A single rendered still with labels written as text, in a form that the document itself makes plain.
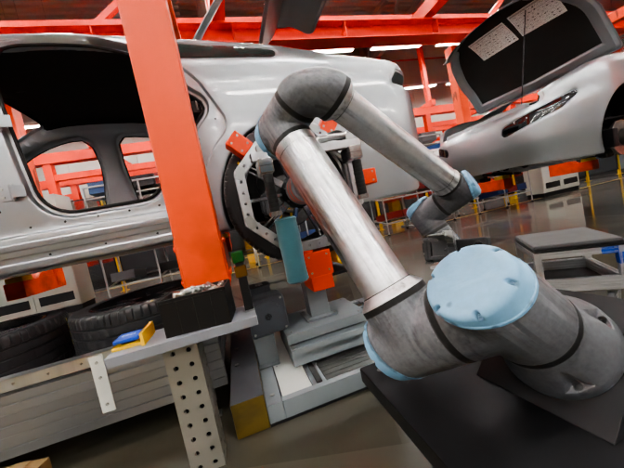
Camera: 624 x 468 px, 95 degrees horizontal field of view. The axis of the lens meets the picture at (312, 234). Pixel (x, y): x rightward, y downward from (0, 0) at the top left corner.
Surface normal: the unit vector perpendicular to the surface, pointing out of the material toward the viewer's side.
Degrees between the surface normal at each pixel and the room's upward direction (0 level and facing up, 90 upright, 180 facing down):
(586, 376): 96
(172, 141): 90
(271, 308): 90
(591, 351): 81
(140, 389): 90
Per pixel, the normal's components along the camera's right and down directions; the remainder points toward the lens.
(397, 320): -0.39, -0.07
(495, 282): -0.76, -0.56
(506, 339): -0.18, 0.66
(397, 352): -0.66, 0.15
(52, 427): 0.27, 0.00
